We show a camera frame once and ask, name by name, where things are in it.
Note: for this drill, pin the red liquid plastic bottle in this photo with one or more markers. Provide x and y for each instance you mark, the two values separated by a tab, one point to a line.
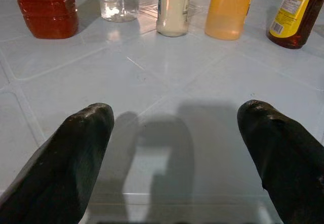
48	11

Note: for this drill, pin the orange juice bottle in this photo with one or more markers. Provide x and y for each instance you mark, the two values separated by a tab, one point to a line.
225	11

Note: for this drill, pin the clear water plastic bottle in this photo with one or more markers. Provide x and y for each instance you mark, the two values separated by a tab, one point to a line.
117	4

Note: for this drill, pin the white milk bottle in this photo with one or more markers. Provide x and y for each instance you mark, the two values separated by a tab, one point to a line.
172	11

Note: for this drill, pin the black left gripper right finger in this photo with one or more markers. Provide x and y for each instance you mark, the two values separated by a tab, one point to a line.
291	171

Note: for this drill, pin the brown syrup bottle yellow label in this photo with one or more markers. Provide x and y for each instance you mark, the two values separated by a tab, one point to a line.
291	14

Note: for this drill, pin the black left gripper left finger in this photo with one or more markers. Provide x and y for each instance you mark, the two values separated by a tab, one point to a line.
58	171

